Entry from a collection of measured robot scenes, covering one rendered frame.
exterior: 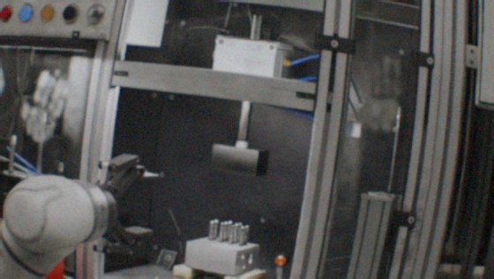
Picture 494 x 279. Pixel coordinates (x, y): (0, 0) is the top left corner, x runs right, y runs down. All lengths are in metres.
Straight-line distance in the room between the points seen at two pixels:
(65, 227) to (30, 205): 0.06
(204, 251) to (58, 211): 0.72
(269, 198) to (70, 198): 0.98
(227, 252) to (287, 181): 0.33
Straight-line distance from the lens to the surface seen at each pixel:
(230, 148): 2.09
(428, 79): 1.81
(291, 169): 2.31
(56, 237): 1.37
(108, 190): 1.58
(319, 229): 1.86
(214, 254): 2.04
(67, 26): 2.03
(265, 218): 2.34
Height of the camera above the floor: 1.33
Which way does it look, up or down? 3 degrees down
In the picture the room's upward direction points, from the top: 7 degrees clockwise
